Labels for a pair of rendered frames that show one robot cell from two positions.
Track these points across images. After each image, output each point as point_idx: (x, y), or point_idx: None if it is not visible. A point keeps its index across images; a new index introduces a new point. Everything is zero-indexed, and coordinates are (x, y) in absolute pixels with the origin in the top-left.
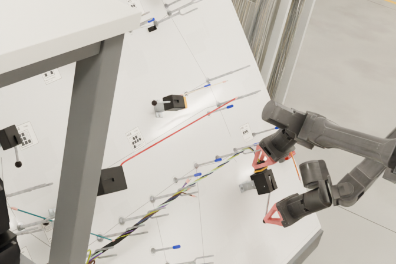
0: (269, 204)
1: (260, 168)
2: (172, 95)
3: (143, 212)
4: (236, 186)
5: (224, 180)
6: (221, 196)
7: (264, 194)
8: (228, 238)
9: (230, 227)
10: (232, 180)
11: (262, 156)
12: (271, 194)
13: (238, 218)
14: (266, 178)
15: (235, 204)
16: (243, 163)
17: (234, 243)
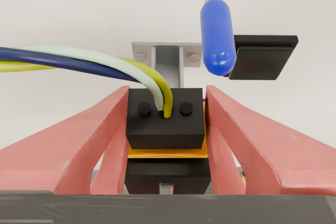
0: (260, 109)
1: (135, 146)
2: None
3: None
4: (114, 42)
5: (33, 7)
6: (0, 46)
7: (262, 91)
8: (20, 117)
9: (34, 107)
10: (94, 20)
11: (214, 112)
12: (301, 98)
13: (83, 102)
14: (129, 184)
15: (82, 78)
16: None
17: (47, 127)
